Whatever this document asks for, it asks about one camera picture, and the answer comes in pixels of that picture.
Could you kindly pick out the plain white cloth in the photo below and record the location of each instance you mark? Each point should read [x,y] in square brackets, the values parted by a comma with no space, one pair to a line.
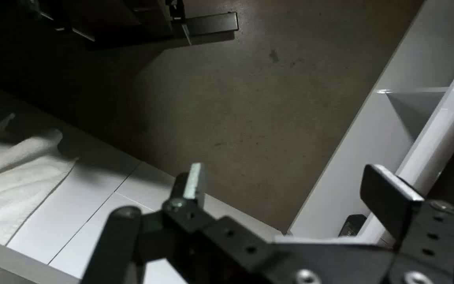
[7,184]

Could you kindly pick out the white open shelf unit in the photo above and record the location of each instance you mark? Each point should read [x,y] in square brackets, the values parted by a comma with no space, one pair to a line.
[363,132]

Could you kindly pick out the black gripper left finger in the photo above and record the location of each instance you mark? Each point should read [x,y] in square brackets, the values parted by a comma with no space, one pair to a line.
[194,184]

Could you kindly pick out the white base cabinet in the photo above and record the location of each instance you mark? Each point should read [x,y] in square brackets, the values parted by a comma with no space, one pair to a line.
[79,211]

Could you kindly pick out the dark robot mounting table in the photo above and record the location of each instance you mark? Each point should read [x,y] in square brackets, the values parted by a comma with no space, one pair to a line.
[133,21]

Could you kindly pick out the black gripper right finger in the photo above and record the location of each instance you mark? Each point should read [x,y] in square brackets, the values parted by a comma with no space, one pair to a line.
[393,203]

